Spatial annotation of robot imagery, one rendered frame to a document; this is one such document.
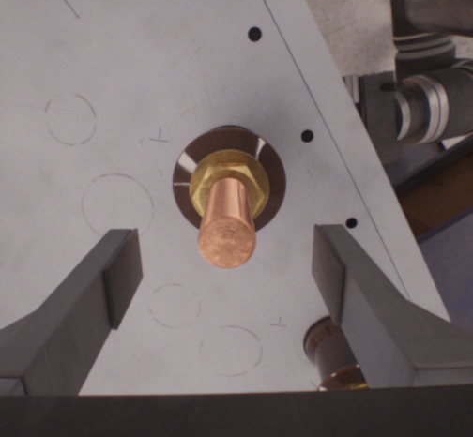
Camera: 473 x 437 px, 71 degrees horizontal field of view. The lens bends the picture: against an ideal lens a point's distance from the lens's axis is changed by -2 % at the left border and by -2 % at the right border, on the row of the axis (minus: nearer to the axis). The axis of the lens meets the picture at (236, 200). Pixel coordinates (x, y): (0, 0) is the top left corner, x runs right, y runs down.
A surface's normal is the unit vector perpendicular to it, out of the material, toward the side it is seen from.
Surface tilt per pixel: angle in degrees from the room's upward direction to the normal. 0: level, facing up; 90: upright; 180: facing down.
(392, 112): 12
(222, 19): 0
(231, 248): 0
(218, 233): 0
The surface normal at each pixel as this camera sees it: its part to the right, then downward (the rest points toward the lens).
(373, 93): 0.22, 0.25
